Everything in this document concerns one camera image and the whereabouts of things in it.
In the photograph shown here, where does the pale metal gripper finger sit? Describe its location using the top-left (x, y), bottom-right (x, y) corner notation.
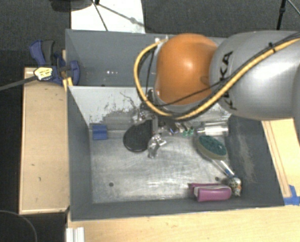
top-left (155, 134), bottom-right (167, 151)
top-left (147, 137), bottom-right (157, 159)

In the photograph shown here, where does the black round disc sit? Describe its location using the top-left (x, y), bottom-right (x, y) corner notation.
top-left (123, 119), bottom-right (153, 153)

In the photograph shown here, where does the grey metal bin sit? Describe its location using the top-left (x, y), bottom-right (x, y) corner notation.
top-left (64, 28), bottom-right (286, 222)

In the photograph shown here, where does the green dish brush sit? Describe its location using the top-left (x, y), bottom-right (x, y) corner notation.
top-left (196, 134), bottom-right (235, 177)

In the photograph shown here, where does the blue sponge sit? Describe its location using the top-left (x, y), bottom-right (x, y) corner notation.
top-left (91, 123), bottom-right (108, 141)

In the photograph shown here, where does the purple and white stapler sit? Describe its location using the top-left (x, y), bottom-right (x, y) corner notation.
top-left (188, 182), bottom-right (232, 203)

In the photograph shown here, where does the small toy figure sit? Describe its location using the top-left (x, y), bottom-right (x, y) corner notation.
top-left (226, 176), bottom-right (243, 197)

